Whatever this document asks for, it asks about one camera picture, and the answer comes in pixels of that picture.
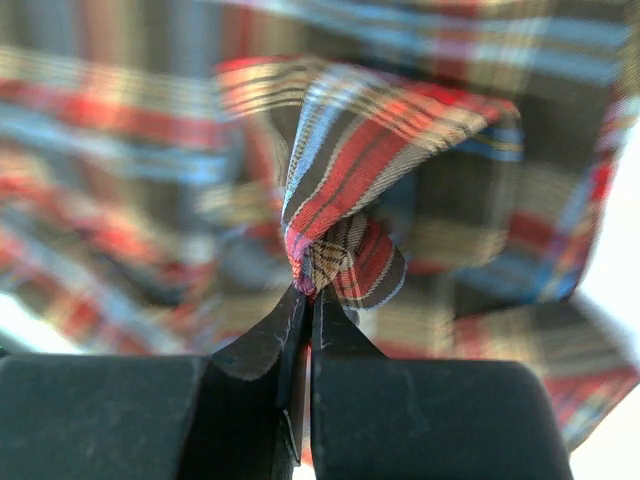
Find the plaid flannel long sleeve shirt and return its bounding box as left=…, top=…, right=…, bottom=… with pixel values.
left=1, top=1, right=639, bottom=448

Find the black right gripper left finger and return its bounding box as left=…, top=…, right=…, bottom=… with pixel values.
left=211, top=287, right=308, bottom=465

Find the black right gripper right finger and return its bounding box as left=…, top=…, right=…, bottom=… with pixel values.
left=311, top=292, right=390, bottom=479

